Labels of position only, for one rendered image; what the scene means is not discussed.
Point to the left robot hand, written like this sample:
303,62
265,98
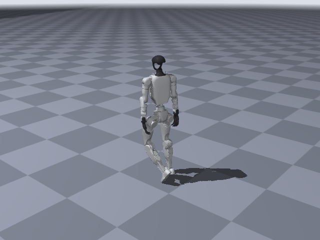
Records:
144,125

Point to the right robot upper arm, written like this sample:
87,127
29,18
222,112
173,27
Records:
173,85

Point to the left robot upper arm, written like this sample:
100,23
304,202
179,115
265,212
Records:
145,88

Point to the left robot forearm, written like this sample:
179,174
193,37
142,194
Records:
143,110

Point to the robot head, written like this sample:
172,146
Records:
159,60

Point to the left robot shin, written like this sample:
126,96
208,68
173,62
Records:
155,157

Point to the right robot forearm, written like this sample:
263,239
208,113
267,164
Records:
175,103

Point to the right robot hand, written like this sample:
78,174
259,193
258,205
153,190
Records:
176,118

